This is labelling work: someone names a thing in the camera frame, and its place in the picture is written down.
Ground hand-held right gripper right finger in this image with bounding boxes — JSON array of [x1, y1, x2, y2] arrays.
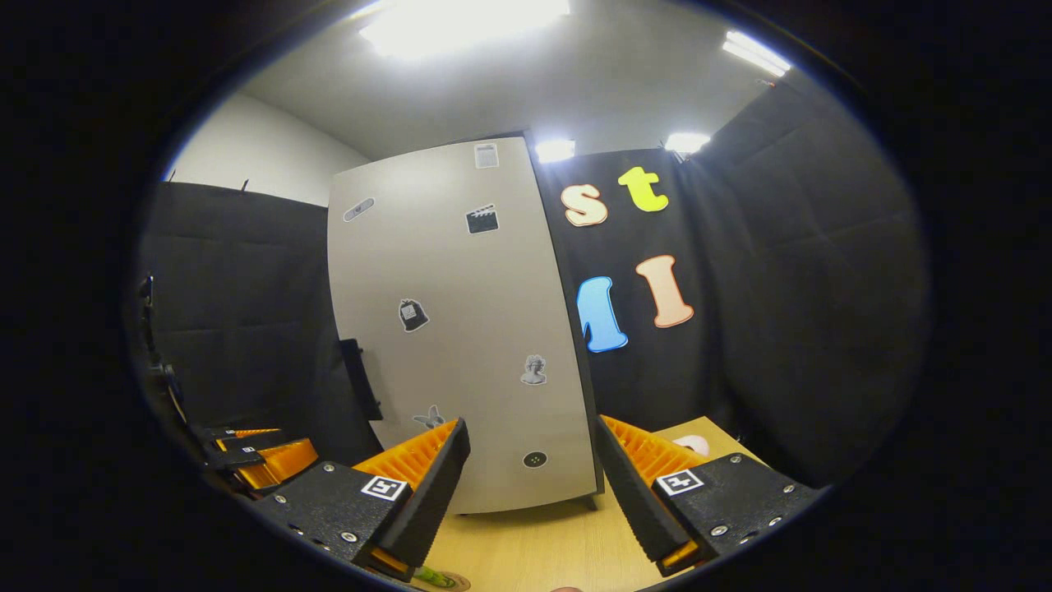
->
[[594, 414, 826, 577]]

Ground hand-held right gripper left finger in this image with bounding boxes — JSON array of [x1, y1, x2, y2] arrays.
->
[[253, 418, 472, 583]]

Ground grey cabinet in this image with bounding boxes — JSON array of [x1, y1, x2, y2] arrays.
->
[[501, 130, 607, 512]]

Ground beige cabinet door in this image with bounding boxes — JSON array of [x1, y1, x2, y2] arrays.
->
[[327, 136, 599, 515]]

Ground black backdrop cloth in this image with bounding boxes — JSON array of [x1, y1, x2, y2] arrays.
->
[[136, 78, 930, 486]]

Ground black cabinet door handle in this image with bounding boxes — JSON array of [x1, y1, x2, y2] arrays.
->
[[339, 338, 385, 422]]

